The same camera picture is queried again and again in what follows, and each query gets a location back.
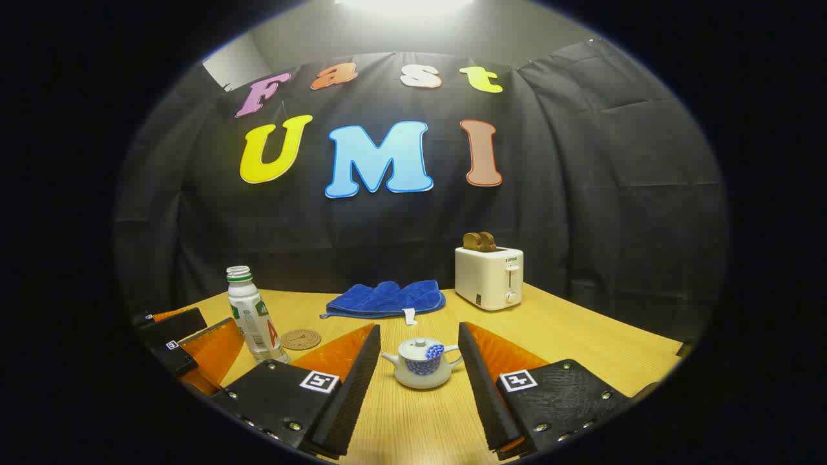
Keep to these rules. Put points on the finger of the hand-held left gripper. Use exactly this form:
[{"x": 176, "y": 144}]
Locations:
[
  {"x": 173, "y": 358},
  {"x": 171, "y": 323}
]

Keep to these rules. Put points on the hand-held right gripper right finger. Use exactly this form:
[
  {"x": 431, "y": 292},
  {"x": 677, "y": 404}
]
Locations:
[{"x": 481, "y": 400}]

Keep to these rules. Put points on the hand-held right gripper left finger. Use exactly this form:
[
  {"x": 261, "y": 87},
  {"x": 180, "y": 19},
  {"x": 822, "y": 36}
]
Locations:
[{"x": 352, "y": 394}]

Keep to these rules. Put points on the white blue-flowered teacup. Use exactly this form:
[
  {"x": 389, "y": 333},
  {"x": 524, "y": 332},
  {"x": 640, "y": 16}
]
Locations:
[{"x": 420, "y": 374}]

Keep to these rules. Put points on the round cork coaster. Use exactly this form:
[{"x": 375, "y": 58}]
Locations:
[{"x": 301, "y": 339}]

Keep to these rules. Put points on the white plastic water bottle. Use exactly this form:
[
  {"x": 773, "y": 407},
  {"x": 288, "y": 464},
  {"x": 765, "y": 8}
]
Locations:
[{"x": 253, "y": 316}]

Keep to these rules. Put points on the blue towel cloth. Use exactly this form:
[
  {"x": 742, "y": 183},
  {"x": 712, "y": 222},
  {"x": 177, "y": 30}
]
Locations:
[{"x": 387, "y": 298}]

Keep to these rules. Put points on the white toaster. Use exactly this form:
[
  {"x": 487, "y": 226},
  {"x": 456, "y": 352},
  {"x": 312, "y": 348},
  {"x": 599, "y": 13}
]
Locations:
[{"x": 484, "y": 278}]

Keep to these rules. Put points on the brown toast slice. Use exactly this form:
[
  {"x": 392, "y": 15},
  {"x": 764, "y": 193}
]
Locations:
[
  {"x": 470, "y": 243},
  {"x": 489, "y": 241}
]

